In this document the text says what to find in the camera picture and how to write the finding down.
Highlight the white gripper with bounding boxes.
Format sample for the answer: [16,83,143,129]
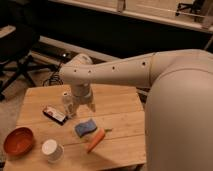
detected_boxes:
[69,84,96,117]

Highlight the orange chili pepper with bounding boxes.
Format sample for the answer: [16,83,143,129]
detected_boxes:
[87,128,111,153]

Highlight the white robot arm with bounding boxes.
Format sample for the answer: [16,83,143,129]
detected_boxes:
[60,49,213,171]

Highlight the blue sponge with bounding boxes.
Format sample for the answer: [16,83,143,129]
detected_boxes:
[75,119,97,137]

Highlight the black and white snack packet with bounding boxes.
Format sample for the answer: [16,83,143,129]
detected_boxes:
[43,106,67,125]

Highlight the white paper cup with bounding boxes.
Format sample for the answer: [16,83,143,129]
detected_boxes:
[41,139,64,163]

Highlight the orange bowl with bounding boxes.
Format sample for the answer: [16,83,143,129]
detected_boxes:
[3,127,35,157]

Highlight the black office chair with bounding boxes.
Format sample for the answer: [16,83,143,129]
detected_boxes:
[0,24,56,101]

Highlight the black chair base background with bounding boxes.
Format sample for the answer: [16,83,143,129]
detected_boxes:
[175,0,210,16]

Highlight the black cable on floor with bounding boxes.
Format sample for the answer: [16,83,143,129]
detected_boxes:
[41,53,69,88]

